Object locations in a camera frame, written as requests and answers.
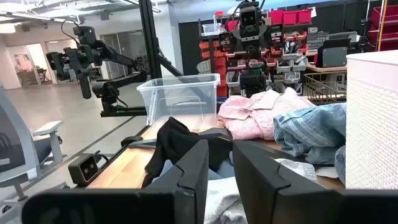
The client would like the parts shelf with bins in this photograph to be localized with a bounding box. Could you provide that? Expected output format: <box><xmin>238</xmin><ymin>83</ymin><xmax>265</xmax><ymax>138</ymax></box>
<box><xmin>197</xmin><ymin>9</ymin><xmax>315</xmax><ymax>98</ymax></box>

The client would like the clear plastic bin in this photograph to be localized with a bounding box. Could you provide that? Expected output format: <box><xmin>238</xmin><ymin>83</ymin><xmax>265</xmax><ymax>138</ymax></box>
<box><xmin>136</xmin><ymin>73</ymin><xmax>221</xmax><ymax>127</ymax></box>

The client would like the red shelving unit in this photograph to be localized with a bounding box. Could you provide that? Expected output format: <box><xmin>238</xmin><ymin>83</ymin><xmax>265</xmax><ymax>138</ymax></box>
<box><xmin>368</xmin><ymin>4</ymin><xmax>398</xmax><ymax>52</ymax></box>

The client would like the black table-level camera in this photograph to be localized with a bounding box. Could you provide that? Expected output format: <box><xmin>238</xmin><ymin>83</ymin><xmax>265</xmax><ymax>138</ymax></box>
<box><xmin>67</xmin><ymin>151</ymin><xmax>104</xmax><ymax>188</ymax></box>

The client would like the black rounded bracket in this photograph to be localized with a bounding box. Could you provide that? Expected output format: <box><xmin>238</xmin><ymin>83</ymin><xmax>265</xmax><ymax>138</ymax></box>
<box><xmin>120</xmin><ymin>135</ymin><xmax>144</xmax><ymax>147</ymax></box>

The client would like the orange ladder rail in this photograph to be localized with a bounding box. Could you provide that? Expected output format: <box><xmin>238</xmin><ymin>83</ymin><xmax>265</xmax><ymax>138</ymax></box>
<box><xmin>375</xmin><ymin>0</ymin><xmax>389</xmax><ymax>52</ymax></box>

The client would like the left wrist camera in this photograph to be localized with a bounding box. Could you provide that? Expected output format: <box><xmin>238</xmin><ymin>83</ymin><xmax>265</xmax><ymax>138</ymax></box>
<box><xmin>238</xmin><ymin>1</ymin><xmax>261</xmax><ymax>30</ymax></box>

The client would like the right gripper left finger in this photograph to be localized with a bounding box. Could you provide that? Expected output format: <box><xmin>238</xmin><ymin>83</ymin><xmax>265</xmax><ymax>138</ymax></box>
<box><xmin>21</xmin><ymin>139</ymin><xmax>210</xmax><ymax>224</ymax></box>

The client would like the grey office chair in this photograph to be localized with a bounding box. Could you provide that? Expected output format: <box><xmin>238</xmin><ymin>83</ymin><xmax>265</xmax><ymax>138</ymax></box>
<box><xmin>0</xmin><ymin>86</ymin><xmax>67</xmax><ymax>224</ymax></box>

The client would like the white perforated basket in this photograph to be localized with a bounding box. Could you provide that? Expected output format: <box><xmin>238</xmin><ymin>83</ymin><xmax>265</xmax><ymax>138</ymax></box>
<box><xmin>345</xmin><ymin>49</ymin><xmax>398</xmax><ymax>190</ymax></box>

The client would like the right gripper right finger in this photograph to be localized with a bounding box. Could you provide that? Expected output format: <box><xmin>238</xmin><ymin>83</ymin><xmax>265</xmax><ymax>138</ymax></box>
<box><xmin>232</xmin><ymin>139</ymin><xmax>398</xmax><ymax>224</ymax></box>

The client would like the wooden desk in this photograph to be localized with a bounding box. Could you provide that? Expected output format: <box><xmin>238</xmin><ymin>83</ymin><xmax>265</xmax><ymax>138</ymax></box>
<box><xmin>306</xmin><ymin>63</ymin><xmax>348</xmax><ymax>74</ymax></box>

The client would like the red storage bin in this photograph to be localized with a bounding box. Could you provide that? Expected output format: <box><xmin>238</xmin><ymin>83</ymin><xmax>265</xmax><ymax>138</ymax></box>
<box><xmin>269</xmin><ymin>9</ymin><xmax>284</xmax><ymax>26</ymax></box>
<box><xmin>282</xmin><ymin>11</ymin><xmax>297</xmax><ymax>26</ymax></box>
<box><xmin>295</xmin><ymin>9</ymin><xmax>312</xmax><ymax>24</ymax></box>

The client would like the dark grey clothes hanger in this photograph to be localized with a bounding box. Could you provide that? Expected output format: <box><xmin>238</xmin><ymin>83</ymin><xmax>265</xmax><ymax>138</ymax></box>
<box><xmin>127</xmin><ymin>126</ymin><xmax>233</xmax><ymax>150</ymax></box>

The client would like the black cloth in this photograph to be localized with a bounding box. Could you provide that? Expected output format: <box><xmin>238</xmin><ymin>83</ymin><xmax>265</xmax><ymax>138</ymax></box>
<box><xmin>141</xmin><ymin>116</ymin><xmax>234</xmax><ymax>188</ymax></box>

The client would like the pink shirt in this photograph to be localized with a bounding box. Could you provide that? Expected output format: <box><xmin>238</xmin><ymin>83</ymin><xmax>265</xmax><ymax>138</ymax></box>
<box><xmin>217</xmin><ymin>86</ymin><xmax>315</xmax><ymax>141</ymax></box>

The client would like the light grey cloth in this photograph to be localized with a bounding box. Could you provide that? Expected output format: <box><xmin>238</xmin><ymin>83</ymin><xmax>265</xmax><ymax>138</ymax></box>
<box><xmin>203</xmin><ymin>157</ymin><xmax>340</xmax><ymax>224</ymax></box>

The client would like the small clear storage box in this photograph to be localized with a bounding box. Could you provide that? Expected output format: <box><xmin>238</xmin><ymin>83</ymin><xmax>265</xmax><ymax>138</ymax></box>
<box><xmin>201</xmin><ymin>22</ymin><xmax>222</xmax><ymax>37</ymax></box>

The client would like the wire mesh basket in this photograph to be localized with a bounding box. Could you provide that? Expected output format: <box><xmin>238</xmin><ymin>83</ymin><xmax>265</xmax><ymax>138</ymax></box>
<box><xmin>303</xmin><ymin>71</ymin><xmax>348</xmax><ymax>105</ymax></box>

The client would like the blue striped shirt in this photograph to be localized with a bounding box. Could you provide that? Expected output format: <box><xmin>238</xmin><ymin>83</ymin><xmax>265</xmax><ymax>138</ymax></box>
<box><xmin>272</xmin><ymin>102</ymin><xmax>347</xmax><ymax>185</ymax></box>

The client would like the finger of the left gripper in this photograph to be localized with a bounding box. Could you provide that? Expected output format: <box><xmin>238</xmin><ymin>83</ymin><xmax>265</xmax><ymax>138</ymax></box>
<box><xmin>269</xmin><ymin>24</ymin><xmax>284</xmax><ymax>48</ymax></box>
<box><xmin>218</xmin><ymin>32</ymin><xmax>233</xmax><ymax>53</ymax></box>

